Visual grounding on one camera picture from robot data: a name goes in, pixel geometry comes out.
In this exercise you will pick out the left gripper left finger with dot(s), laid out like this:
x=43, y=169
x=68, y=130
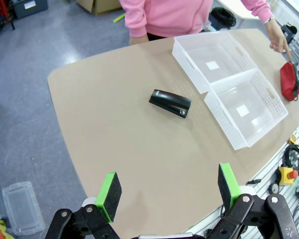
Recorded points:
x=109, y=196

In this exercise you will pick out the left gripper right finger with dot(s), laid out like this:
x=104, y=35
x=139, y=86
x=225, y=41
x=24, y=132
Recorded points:
x=229, y=189

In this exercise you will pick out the black stapler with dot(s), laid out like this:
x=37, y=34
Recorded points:
x=168, y=99

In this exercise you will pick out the red zipper pouch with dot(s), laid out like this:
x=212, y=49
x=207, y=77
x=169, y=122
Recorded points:
x=287, y=79

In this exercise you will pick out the person's right forearm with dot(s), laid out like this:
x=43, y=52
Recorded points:
x=135, y=27

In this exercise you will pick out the person's left forearm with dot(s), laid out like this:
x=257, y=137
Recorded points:
x=257, y=8

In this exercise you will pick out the person's right hand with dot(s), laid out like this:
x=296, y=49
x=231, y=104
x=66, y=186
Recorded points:
x=138, y=40

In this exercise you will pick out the person's left hand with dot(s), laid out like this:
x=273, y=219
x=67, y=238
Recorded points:
x=277, y=37

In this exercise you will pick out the yellow emergency stop button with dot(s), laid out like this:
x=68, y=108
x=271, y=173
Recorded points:
x=285, y=175

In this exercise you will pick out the white perforated plastic basket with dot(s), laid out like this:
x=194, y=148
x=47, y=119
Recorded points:
x=224, y=54
x=249, y=124

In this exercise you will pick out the small yellow item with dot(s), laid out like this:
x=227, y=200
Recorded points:
x=293, y=139

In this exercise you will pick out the clear plastic box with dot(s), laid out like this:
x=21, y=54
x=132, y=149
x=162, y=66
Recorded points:
x=22, y=209

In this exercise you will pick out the wristwatch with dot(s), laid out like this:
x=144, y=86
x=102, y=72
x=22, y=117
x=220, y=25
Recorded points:
x=269, y=20

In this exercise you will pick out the green strip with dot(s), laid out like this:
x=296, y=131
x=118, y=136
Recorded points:
x=119, y=18

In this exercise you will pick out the person in pink hoodie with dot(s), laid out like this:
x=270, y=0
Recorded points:
x=169, y=17

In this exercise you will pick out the white table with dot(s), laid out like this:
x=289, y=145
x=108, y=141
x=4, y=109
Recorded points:
x=231, y=6

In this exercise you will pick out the cardboard box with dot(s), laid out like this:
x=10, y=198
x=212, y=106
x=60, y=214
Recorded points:
x=99, y=6

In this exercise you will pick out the grey storage bin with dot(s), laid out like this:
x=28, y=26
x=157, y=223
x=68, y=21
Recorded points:
x=32, y=10

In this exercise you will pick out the slotted aluminium base plate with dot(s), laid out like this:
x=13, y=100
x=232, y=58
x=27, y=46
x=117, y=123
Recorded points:
x=269, y=174

